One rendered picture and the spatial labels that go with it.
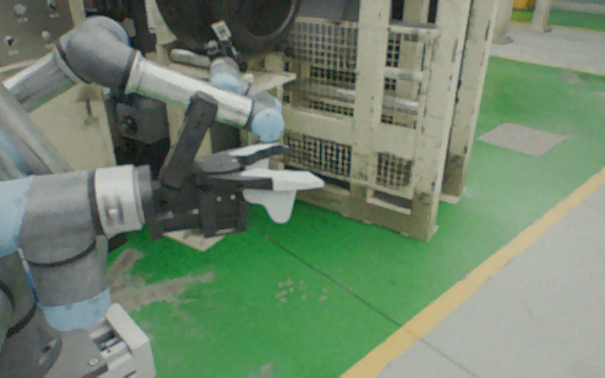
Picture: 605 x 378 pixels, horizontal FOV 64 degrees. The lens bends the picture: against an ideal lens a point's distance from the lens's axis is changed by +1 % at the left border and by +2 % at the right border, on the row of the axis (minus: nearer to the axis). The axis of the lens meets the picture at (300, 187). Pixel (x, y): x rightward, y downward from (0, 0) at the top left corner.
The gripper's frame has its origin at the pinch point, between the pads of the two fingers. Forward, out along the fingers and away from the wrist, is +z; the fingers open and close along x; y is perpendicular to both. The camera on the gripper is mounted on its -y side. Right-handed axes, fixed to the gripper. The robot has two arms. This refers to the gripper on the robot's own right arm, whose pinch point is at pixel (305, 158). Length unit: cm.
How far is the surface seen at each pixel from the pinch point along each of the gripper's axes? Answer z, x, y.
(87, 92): -44, -152, 10
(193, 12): -3, -110, -18
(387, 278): 66, -107, 93
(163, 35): -12, -152, -9
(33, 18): -55, -145, -18
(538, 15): 525, -560, 9
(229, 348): -5, -88, 95
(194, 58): -3, -130, -2
